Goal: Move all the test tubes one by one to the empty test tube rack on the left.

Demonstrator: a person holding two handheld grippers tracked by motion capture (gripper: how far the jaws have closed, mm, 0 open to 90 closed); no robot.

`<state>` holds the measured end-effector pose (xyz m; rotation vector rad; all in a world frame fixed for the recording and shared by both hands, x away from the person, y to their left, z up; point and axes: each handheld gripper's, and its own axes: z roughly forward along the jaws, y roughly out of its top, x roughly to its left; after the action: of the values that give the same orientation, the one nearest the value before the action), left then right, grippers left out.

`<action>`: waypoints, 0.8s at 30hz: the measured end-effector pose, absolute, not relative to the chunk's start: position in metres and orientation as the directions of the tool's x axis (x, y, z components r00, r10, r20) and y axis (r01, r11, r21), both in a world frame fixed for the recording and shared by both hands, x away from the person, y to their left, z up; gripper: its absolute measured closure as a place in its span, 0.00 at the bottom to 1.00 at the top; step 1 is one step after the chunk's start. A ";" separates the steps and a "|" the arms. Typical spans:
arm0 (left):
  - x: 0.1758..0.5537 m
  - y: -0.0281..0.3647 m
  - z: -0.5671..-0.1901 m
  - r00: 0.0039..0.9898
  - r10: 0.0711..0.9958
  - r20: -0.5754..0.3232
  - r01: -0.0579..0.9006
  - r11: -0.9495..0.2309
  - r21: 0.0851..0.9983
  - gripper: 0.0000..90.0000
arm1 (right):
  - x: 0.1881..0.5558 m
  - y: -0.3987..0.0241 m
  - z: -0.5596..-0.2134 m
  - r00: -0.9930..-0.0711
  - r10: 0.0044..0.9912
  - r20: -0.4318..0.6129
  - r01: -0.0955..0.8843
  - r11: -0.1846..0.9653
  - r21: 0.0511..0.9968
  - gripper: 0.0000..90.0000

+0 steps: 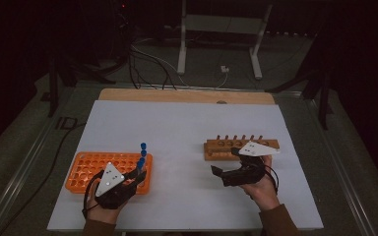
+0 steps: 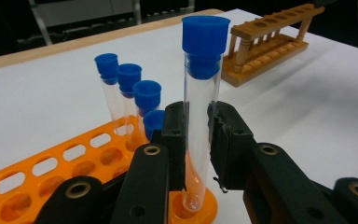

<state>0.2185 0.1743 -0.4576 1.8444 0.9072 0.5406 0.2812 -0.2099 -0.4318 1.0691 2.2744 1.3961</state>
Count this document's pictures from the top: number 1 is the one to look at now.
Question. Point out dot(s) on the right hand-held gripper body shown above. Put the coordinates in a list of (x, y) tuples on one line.
[(256, 149)]

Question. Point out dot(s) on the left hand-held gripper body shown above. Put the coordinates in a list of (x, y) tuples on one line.
[(110, 180)]

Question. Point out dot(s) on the blue-capped clear test tube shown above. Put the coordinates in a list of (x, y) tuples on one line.
[(143, 145), (143, 152), (140, 166), (141, 160)]

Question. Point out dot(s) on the wooden test tube rack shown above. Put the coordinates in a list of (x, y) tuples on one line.
[(220, 154)]

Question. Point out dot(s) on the orange plastic tube rack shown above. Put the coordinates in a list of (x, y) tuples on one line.
[(85, 170)]

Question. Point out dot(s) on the person's left hand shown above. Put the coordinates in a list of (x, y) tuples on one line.
[(103, 214)]

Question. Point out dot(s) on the person's right hand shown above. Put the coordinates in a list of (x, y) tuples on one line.
[(262, 193)]

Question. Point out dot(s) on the white table mat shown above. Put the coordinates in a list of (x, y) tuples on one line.
[(177, 131)]

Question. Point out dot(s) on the black tripod stand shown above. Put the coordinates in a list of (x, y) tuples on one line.
[(323, 105)]

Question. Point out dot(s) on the white metal stand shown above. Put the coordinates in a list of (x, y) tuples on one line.
[(223, 24)]

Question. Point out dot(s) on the dark equipment with red light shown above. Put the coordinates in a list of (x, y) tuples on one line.
[(123, 19)]

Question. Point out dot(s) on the metal frame rail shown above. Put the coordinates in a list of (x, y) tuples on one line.
[(23, 170), (344, 177)]

